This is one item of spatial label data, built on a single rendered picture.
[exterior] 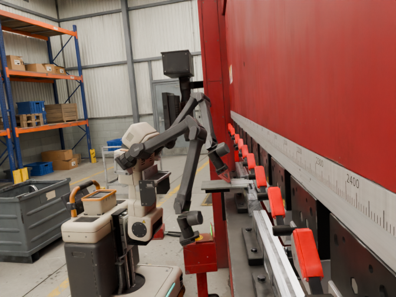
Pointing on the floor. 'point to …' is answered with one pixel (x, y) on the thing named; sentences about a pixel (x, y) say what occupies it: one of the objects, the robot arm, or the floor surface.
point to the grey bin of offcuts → (31, 218)
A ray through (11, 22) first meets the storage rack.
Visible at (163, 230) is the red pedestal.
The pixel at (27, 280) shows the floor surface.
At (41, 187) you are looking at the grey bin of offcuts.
